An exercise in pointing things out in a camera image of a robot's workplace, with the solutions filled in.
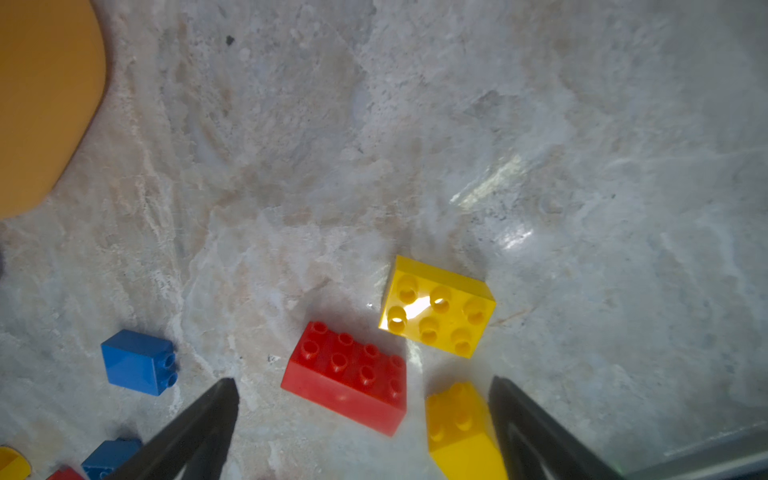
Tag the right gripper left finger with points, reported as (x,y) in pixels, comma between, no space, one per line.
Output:
(195,444)

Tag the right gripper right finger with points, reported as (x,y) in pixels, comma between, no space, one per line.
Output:
(533,444)

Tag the yellow lego brick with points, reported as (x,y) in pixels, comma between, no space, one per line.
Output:
(436,307)
(460,434)

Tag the yellow plastic bin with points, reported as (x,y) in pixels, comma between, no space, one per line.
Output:
(53,76)

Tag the yellow lego brick front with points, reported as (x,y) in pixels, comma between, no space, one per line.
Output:
(460,434)

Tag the dark blue square lego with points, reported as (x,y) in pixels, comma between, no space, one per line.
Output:
(109,456)

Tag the blue lego brick centre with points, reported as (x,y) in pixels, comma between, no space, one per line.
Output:
(140,362)

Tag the small red lego brick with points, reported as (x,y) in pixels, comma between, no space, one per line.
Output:
(65,473)

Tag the yellow round lego piece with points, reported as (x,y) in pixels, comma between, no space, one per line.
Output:
(13,465)

